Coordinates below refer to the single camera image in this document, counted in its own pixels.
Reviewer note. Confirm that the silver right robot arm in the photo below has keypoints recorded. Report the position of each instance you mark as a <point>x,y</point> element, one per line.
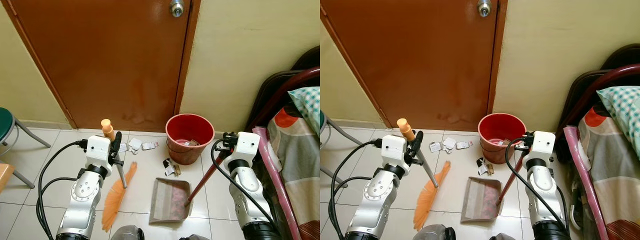
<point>245,192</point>
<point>540,192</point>

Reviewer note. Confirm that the white paper trash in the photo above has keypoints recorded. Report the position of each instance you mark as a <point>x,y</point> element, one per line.
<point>497,142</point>
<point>186,143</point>

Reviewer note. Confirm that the orange bristle broom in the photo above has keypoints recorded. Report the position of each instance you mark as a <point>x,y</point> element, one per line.
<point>429,200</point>
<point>117,200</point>

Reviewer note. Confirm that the pink mattress cover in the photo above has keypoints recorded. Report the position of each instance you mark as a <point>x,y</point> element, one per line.
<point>272,170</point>
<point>582,170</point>

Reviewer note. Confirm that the silver door knob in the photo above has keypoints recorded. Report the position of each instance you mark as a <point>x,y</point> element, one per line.
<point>483,7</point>
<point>176,7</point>

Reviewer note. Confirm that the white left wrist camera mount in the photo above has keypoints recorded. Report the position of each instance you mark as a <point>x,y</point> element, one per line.
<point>393,149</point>
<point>98,150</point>

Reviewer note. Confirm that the patterned grey orange blanket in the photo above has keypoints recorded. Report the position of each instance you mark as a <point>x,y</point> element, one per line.
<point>297,160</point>
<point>612,170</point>

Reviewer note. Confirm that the brown white wrapper scrap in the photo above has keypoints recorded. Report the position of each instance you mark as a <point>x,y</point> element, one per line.
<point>487,169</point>
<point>174,170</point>

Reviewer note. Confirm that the dark red bed frame tube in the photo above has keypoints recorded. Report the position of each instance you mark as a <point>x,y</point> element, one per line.
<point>295,80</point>
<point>607,75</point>

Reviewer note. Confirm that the crumpled white paper scrap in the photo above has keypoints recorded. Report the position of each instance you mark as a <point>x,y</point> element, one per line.
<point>135,144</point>
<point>448,143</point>

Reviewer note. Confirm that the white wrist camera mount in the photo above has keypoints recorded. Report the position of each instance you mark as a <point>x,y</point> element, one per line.
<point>98,150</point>
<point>248,146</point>
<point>393,149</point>
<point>544,145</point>

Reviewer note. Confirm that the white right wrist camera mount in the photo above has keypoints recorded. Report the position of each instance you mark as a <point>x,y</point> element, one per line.
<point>248,146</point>
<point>544,145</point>

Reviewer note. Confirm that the red plastic bucket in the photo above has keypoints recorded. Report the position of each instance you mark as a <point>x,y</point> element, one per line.
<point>492,153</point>
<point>180,154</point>

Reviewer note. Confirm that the brown wooden door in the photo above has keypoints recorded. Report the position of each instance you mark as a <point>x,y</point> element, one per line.
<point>415,60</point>
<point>100,60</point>

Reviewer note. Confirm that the light wooden seat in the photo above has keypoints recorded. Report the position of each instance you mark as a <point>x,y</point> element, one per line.
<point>5,177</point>

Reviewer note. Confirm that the grey robot right leg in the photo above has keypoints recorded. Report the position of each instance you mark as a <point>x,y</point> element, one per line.
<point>501,237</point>
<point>195,237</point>

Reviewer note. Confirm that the dark brown headboard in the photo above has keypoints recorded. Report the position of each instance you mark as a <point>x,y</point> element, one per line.
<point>580,90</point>
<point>272,87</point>

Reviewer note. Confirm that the black white wrapper scrap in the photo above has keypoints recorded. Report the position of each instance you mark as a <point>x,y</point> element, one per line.
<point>481,161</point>
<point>167,162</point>

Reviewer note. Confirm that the small white paper scrap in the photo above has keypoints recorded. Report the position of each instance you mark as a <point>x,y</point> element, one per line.
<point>435,147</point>
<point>123,148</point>

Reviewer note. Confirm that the green checkered pillow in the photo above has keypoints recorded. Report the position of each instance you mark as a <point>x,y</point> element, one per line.
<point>622,107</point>
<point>307,102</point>

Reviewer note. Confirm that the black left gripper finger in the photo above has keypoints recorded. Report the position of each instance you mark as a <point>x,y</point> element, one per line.
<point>418,140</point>
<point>118,141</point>

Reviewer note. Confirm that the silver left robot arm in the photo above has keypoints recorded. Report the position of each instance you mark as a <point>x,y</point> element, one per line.
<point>375,195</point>
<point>82,195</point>

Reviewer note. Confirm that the white red packet scrap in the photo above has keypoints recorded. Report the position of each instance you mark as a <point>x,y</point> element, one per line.
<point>463,144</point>
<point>149,145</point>

